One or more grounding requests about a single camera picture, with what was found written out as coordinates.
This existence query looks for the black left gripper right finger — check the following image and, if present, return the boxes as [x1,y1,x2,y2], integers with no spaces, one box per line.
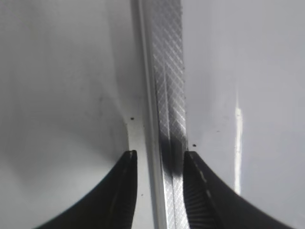
[183,151,288,229]

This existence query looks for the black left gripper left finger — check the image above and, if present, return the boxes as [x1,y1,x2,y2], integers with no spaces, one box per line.
[40,150,137,229]

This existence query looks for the white board with aluminium frame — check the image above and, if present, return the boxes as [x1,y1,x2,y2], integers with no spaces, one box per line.
[0,0,305,229]

